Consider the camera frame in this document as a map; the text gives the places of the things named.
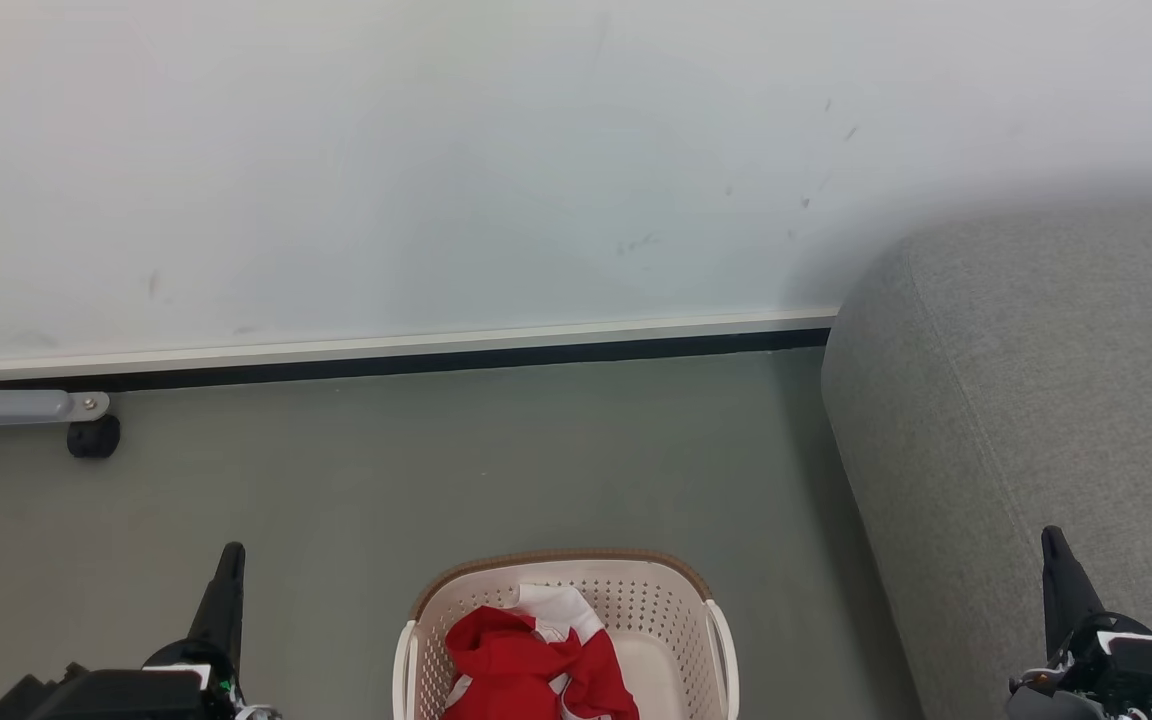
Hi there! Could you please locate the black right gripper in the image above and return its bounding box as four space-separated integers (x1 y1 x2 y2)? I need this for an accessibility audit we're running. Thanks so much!
1006 527 1152 720

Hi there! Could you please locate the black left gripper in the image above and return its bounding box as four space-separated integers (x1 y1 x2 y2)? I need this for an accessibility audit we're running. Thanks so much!
0 543 247 720

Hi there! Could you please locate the grey metal stand leg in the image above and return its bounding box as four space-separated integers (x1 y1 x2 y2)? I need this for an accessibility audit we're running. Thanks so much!
0 368 110 431

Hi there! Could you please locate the white and black baseboard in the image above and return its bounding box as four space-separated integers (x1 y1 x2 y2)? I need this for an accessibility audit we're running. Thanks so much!
0 307 839 393

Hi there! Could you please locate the grey fabric sofa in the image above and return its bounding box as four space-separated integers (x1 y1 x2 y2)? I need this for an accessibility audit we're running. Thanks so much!
821 195 1152 720

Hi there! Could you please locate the red garment with white edge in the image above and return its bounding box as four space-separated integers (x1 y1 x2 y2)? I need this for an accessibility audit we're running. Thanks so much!
441 603 640 720

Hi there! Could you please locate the cream perforated laundry basket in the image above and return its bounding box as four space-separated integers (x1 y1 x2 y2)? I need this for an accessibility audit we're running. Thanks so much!
393 548 740 720

